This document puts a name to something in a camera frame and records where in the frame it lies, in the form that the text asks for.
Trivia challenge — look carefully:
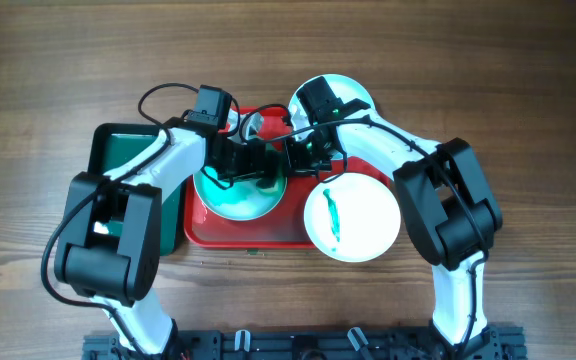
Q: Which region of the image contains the green yellow sponge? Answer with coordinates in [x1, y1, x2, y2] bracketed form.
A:
[256, 177, 281, 192]

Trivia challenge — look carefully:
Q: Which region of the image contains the white plate top right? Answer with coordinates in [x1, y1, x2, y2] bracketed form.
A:
[287, 73, 377, 161]

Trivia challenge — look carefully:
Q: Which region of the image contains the dark green tray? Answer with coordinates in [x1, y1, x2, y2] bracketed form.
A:
[88, 123, 186, 256]

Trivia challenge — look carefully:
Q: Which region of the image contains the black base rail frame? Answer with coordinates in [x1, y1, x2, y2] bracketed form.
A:
[81, 325, 528, 360]

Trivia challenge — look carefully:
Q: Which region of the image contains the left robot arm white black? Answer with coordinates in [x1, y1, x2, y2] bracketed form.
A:
[41, 115, 280, 359]

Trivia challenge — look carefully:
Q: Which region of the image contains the white plate green smear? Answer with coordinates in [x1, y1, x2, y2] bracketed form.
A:
[193, 167, 287, 221]

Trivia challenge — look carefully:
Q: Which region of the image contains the white plate bottom right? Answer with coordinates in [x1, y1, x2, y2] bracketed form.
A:
[303, 173, 402, 263]

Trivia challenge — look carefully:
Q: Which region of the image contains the red plastic tray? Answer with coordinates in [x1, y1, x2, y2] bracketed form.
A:
[183, 108, 389, 249]

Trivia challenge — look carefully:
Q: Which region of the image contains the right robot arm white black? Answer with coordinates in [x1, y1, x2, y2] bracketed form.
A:
[289, 99, 502, 356]

